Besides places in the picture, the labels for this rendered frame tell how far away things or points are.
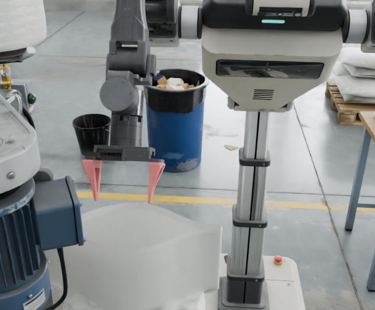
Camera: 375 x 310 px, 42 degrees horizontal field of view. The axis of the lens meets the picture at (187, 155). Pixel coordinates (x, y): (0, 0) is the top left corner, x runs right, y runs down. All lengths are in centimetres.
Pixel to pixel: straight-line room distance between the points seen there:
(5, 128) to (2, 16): 17
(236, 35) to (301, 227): 188
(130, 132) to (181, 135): 253
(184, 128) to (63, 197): 258
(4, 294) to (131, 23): 50
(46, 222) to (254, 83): 84
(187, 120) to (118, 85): 256
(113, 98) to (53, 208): 20
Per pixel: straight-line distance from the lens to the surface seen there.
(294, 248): 288
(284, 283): 225
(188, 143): 343
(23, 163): 75
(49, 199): 83
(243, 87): 148
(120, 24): 89
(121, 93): 80
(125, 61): 88
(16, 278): 87
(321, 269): 277
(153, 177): 85
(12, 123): 84
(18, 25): 81
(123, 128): 86
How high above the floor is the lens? 174
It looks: 27 degrees down
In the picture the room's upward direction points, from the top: 1 degrees clockwise
